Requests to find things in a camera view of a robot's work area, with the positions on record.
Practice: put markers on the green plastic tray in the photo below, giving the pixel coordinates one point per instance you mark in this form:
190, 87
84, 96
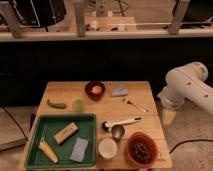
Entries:
47, 126

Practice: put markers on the dark brown bowl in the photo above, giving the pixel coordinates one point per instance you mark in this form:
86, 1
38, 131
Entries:
88, 90

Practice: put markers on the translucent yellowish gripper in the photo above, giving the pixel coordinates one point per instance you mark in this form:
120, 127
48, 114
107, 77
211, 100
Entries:
168, 116

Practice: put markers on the light blue cloth piece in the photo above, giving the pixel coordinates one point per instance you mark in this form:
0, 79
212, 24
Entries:
121, 90

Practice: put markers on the green pepper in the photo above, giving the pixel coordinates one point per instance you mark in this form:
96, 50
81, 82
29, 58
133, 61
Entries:
56, 105

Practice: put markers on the yellow corn cob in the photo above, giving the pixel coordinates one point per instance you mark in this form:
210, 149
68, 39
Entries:
48, 151

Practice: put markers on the white handled measuring spoon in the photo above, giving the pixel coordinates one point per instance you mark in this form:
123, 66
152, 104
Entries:
107, 125

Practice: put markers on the wooden block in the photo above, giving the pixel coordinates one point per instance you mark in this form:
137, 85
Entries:
66, 132

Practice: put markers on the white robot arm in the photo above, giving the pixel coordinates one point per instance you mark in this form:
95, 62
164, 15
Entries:
185, 82

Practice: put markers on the white plastic cup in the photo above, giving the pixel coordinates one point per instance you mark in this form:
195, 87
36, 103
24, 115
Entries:
107, 148

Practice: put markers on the orange bowl with dark food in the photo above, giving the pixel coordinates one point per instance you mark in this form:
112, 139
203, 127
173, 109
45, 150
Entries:
141, 150

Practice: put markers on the blue sponge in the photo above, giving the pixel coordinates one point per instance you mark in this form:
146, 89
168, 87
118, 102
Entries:
79, 150

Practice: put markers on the orange egg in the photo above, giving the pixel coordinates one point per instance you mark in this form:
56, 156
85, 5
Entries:
96, 90

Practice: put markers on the small metal measuring cup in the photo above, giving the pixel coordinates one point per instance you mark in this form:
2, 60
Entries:
118, 131

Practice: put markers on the green lime slice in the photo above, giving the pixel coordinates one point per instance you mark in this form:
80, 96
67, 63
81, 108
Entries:
78, 106

